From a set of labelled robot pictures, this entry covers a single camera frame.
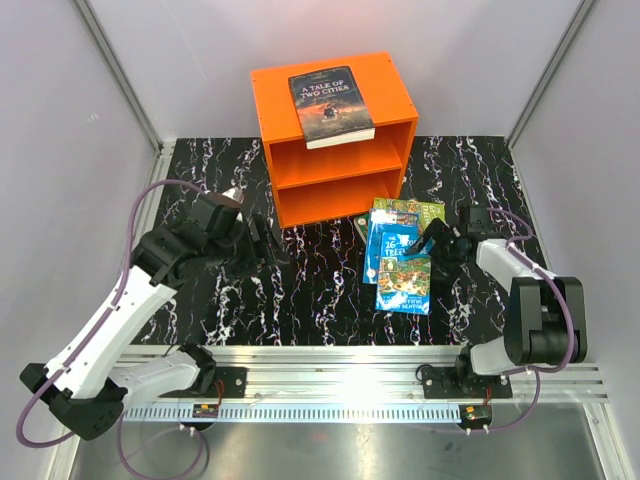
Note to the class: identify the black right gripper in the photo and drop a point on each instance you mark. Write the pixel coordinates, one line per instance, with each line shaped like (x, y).
(444, 271)

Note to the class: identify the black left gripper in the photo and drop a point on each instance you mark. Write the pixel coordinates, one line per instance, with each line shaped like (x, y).
(261, 252)

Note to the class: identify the blue 26-Storey Treehouse book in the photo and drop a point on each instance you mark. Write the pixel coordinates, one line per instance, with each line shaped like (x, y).
(403, 281)

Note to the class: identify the dark Tale of Two Cities book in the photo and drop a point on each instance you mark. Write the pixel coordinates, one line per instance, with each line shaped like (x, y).
(330, 108)

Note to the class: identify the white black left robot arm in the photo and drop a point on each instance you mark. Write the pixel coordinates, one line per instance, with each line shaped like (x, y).
(82, 386)

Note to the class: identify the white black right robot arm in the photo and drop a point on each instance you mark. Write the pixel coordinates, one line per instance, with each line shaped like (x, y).
(545, 326)

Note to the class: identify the green 65-Storey Treehouse book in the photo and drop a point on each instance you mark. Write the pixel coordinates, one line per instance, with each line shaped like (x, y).
(425, 211)

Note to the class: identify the blue back-cover book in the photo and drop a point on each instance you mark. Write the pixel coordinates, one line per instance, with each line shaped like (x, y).
(384, 221)

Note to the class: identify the dark green book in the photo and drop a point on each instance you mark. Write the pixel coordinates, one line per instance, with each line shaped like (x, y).
(361, 224)

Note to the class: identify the orange wooden shelf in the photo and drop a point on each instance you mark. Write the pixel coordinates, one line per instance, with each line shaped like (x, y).
(313, 185)

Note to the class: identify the left small circuit board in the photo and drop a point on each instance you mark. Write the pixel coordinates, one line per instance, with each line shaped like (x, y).
(209, 411)

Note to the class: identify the small circuit board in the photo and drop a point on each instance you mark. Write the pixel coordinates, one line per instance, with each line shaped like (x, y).
(476, 416)
(209, 411)

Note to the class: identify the right small circuit board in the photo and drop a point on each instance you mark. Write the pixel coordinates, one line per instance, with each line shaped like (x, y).
(476, 416)

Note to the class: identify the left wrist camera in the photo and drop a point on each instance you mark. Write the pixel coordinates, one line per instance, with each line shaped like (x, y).
(236, 194)

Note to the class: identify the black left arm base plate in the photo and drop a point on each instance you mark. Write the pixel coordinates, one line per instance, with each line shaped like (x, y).
(231, 380)

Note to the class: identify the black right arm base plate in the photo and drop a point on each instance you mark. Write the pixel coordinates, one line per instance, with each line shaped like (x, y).
(447, 383)

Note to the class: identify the aluminium front rail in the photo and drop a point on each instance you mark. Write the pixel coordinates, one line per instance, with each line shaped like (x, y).
(359, 374)

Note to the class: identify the white slotted cable duct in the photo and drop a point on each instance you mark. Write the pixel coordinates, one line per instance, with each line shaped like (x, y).
(259, 412)

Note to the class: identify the right aluminium frame post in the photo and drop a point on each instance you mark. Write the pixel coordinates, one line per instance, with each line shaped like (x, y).
(579, 18)

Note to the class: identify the aluminium frame post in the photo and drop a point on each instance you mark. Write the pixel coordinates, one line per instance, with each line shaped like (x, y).
(97, 33)
(579, 18)

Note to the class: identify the left aluminium frame post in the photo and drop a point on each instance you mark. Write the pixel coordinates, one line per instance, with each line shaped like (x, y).
(97, 33)

